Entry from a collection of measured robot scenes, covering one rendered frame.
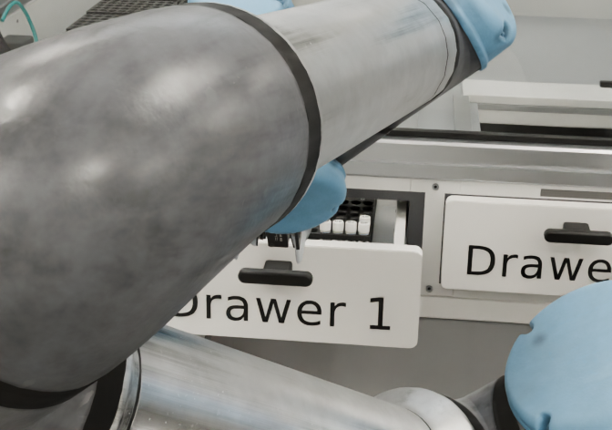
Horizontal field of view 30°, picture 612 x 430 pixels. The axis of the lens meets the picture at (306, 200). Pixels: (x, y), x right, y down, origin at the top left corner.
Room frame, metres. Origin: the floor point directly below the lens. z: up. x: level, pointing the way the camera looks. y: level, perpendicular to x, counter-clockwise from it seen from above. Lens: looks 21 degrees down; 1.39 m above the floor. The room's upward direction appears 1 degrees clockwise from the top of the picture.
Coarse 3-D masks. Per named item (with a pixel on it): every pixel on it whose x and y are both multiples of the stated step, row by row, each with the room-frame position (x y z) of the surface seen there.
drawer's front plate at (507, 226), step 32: (448, 224) 1.19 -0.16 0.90; (480, 224) 1.19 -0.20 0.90; (512, 224) 1.19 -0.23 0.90; (544, 224) 1.18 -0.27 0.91; (608, 224) 1.18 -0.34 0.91; (448, 256) 1.19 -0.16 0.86; (480, 256) 1.19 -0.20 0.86; (544, 256) 1.18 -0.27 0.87; (576, 256) 1.18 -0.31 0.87; (608, 256) 1.18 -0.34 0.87; (448, 288) 1.19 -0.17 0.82; (480, 288) 1.19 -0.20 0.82; (512, 288) 1.19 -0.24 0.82; (544, 288) 1.18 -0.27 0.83; (576, 288) 1.18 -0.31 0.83
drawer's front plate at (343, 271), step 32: (256, 256) 1.06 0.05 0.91; (288, 256) 1.06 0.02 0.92; (320, 256) 1.06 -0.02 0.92; (352, 256) 1.05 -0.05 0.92; (384, 256) 1.05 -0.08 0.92; (416, 256) 1.05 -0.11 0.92; (224, 288) 1.07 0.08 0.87; (256, 288) 1.06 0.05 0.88; (288, 288) 1.06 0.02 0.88; (320, 288) 1.06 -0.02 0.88; (352, 288) 1.05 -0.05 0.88; (384, 288) 1.05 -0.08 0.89; (416, 288) 1.05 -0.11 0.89; (192, 320) 1.07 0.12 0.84; (224, 320) 1.07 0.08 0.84; (256, 320) 1.06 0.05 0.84; (288, 320) 1.06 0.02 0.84; (320, 320) 1.06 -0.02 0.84; (352, 320) 1.05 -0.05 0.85; (384, 320) 1.05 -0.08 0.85; (416, 320) 1.05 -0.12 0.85
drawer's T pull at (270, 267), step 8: (264, 264) 1.05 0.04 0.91; (272, 264) 1.05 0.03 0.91; (280, 264) 1.05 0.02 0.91; (288, 264) 1.05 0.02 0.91; (240, 272) 1.03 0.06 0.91; (248, 272) 1.03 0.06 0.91; (256, 272) 1.03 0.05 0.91; (264, 272) 1.03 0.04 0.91; (272, 272) 1.03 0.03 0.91; (280, 272) 1.03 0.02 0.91; (288, 272) 1.03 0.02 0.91; (296, 272) 1.03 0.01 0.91; (304, 272) 1.03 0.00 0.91; (240, 280) 1.03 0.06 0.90; (248, 280) 1.03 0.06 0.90; (256, 280) 1.03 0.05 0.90; (264, 280) 1.03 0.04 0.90; (272, 280) 1.03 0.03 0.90; (280, 280) 1.03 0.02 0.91; (288, 280) 1.02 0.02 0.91; (296, 280) 1.02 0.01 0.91; (304, 280) 1.02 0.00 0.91
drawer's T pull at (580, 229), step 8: (568, 224) 1.17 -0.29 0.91; (576, 224) 1.17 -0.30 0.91; (584, 224) 1.17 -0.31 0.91; (544, 232) 1.16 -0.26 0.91; (552, 232) 1.15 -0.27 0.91; (560, 232) 1.15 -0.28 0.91; (568, 232) 1.15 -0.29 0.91; (576, 232) 1.15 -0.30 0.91; (584, 232) 1.15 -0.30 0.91; (592, 232) 1.15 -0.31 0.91; (600, 232) 1.15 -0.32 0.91; (608, 232) 1.15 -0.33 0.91; (552, 240) 1.15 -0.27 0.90; (560, 240) 1.15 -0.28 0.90; (568, 240) 1.14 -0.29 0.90; (576, 240) 1.14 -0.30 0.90; (584, 240) 1.14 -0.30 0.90; (592, 240) 1.14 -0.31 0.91; (600, 240) 1.14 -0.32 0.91; (608, 240) 1.14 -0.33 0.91
